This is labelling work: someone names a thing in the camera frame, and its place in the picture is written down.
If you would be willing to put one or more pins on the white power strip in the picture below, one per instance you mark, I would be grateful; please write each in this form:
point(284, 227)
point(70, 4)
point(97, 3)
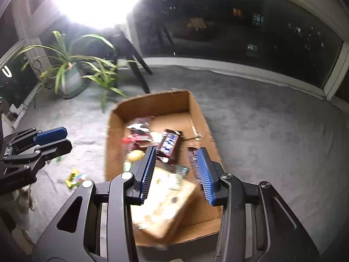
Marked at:
point(17, 111)

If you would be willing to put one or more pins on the cardboard box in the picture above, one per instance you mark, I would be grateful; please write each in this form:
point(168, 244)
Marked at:
point(169, 106)

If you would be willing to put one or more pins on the brown chocolate bar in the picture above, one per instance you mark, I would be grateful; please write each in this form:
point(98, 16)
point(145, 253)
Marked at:
point(169, 144)
point(192, 158)

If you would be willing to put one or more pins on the tan biscuit packet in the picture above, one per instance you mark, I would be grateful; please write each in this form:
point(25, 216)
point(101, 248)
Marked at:
point(169, 207)

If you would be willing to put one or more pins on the yellow round candy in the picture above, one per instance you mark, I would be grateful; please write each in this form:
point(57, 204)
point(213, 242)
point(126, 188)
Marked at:
point(135, 156)

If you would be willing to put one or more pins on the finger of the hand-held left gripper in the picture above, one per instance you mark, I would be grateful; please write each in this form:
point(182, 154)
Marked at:
point(58, 147)
point(51, 136)

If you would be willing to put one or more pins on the white window frame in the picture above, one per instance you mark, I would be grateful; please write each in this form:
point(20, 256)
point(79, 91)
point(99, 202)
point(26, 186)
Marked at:
point(218, 65)

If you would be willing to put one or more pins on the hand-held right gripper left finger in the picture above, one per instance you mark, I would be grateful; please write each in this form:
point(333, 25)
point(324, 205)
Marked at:
point(148, 174)

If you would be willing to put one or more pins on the pale patterned cloth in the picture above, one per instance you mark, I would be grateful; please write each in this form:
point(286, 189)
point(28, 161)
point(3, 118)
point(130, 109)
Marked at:
point(24, 204)

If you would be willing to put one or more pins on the large spider plant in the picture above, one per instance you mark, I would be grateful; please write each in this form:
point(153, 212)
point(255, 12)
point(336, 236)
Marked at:
point(64, 60)

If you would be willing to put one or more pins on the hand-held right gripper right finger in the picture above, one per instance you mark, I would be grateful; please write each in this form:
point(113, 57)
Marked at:
point(205, 177)

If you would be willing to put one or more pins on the dark candy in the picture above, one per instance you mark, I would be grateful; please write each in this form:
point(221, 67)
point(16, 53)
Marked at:
point(139, 127)

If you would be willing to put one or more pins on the small green snack packet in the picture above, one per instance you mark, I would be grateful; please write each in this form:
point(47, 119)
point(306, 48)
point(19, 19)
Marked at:
point(57, 160)

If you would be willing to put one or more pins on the green plant pot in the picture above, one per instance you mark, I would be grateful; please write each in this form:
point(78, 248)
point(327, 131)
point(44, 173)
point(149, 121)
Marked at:
point(75, 82)

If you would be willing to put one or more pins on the red candy stick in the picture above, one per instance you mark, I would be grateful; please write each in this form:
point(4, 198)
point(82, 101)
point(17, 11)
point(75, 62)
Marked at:
point(132, 139)

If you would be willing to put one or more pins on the yellow snack packet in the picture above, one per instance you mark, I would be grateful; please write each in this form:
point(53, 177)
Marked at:
point(71, 179)

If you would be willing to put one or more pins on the small spider plant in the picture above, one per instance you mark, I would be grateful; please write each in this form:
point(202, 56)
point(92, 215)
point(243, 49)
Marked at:
point(106, 80)

